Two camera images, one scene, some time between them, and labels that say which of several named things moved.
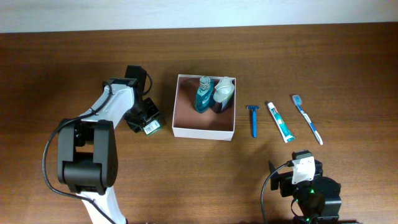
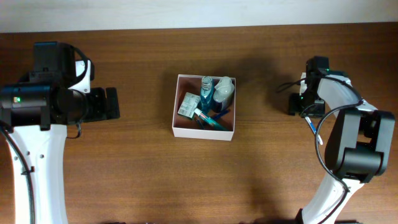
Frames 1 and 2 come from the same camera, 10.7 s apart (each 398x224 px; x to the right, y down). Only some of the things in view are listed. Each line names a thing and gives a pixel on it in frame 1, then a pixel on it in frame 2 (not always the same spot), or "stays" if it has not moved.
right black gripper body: (287, 187) -> (311, 106)
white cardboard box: (189, 122) stays
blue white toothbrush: (298, 100) stays
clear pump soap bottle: (223, 90) stays
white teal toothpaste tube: (285, 134) -> (216, 126)
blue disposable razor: (254, 118) -> (201, 124)
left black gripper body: (136, 117) -> (91, 107)
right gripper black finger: (274, 178) -> (293, 103)
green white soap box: (152, 127) -> (188, 104)
